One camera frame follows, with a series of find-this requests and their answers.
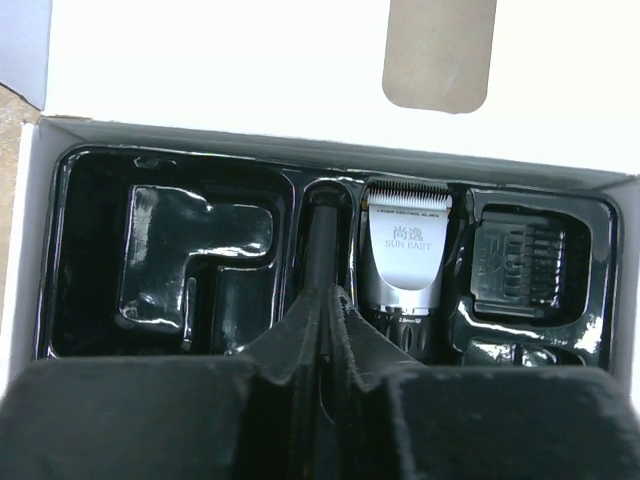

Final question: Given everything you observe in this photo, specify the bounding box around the white cardboard box lid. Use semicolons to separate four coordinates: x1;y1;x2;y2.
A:
1;1;639;393

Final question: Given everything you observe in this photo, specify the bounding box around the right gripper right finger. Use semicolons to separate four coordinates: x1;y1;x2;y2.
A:
327;285;639;479

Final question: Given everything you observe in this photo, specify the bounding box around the black plastic insert tray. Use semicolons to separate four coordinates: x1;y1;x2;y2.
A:
33;147;618;369

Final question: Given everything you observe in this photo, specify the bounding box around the guard comb in tray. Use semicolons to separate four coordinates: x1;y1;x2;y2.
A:
470;205;591;325

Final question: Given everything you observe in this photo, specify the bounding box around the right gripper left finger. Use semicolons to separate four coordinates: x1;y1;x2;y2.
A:
1;289;325;479

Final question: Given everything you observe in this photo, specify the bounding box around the black silver hair clipper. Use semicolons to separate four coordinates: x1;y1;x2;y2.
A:
357;179;453;365

